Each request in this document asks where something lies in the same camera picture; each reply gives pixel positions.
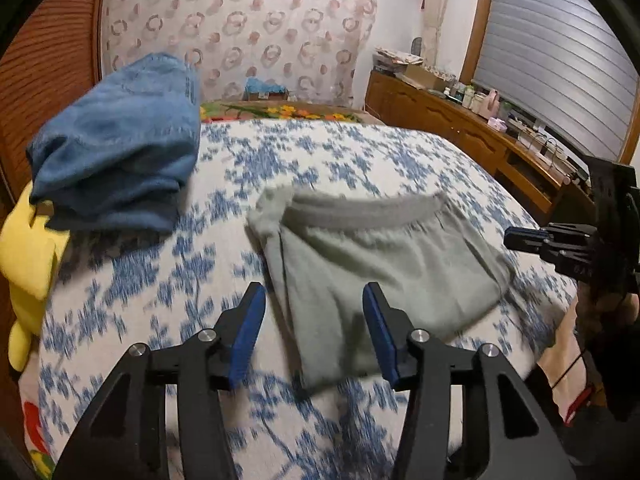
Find wooden louvred panel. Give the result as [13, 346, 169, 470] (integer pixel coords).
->
[0, 0, 108, 201]

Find white power strip with cables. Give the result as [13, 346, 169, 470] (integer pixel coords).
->
[510, 120, 576, 171]

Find grey-green pants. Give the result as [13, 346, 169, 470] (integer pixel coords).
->
[246, 184, 516, 393]

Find blue denim jeans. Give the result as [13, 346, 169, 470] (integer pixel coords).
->
[26, 52, 202, 233]

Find blue floral bed sheet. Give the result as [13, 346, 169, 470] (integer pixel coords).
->
[37, 120, 581, 480]

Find yellow flower blanket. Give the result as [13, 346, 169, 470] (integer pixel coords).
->
[200, 100, 386, 126]

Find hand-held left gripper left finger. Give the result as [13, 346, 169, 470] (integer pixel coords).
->
[52, 281, 267, 480]

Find ring-patterned pink cloth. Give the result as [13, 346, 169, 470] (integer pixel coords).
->
[97, 0, 378, 108]

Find person's right hand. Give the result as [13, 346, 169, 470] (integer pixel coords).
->
[575, 287, 640, 341]

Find grey window blind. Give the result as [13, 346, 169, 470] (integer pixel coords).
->
[472, 0, 640, 161]

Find red strap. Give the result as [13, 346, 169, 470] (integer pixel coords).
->
[565, 385, 596, 426]

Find teal cloth bundle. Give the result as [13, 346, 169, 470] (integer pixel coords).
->
[244, 77, 290, 102]

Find cardboard box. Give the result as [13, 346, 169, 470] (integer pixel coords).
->
[402, 62, 451, 88]

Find row of small bottles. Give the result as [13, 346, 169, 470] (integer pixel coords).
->
[442, 80, 486, 108]

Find yellow plush toy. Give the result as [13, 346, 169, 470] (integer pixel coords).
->
[0, 182, 71, 378]

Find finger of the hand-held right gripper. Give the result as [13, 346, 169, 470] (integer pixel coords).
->
[505, 227, 551, 242]
[504, 237, 548, 257]

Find stack of papers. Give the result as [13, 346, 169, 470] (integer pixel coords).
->
[374, 47, 426, 73]

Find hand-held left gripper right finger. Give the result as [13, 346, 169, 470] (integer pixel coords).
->
[362, 281, 576, 480]

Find wooden cabinet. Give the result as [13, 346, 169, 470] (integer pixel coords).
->
[365, 70, 596, 226]

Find cream curtain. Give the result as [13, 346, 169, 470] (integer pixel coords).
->
[422, 0, 453, 63]

